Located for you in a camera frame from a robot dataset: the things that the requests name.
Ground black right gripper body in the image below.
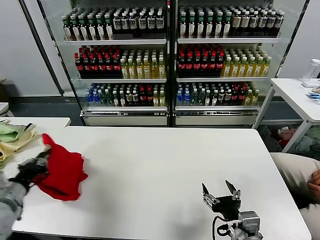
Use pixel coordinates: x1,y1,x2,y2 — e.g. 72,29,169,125
213,195,243,221

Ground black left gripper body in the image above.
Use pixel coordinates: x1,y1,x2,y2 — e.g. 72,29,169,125
8,153,51,192

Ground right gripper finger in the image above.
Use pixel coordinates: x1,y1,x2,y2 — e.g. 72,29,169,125
201,182,221,209
224,179,242,201

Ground red shirt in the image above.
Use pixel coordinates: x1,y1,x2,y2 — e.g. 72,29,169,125
33,133,89,202

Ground person's hand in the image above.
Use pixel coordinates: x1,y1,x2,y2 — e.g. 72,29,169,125
308,169,320,201

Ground pale yellow garment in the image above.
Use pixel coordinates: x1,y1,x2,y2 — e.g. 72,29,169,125
0,123,43,164

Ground green garment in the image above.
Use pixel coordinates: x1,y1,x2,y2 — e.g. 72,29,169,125
0,122,26,143

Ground beige trousered leg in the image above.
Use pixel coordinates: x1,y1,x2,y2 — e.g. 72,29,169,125
270,151,320,202
298,201,320,240

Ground grey mesh basket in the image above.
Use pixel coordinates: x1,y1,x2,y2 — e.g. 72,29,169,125
257,123,284,152

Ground red cloth pile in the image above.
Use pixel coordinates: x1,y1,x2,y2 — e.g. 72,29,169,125
272,126,299,148

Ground white shelf with bottles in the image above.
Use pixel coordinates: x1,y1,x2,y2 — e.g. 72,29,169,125
172,0,310,127

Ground glass door beverage cooler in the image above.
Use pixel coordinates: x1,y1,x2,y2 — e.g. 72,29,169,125
17,0,174,127

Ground green cloth pile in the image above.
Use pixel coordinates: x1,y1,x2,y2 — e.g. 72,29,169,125
295,125,320,153

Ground white side table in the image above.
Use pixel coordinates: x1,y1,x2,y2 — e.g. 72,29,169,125
252,77,320,153

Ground green cap tea bottle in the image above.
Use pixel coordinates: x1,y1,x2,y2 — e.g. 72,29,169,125
87,14,97,41
205,11,215,38
104,13,114,40
214,11,224,38
187,11,197,39
222,11,232,38
95,13,105,40
196,11,206,39
179,11,189,39
71,14,80,41
62,14,72,41
78,14,88,41

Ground clear plastic jug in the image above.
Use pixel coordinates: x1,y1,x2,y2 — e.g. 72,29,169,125
301,57,320,88

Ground white cap dark label bottle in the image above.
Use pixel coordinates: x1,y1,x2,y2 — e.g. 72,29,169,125
138,11,148,35
121,11,131,35
155,10,165,35
257,10,267,35
112,11,122,35
129,11,139,35
146,11,157,35
266,10,275,35
248,10,258,35
274,10,283,35

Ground white cap beige label bottle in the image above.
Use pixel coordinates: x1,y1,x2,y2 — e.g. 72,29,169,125
239,10,249,35
231,10,241,35

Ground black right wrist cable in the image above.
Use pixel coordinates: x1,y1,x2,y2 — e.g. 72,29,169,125
211,216,239,237

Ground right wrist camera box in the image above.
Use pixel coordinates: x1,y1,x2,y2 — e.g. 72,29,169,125
237,211,261,234

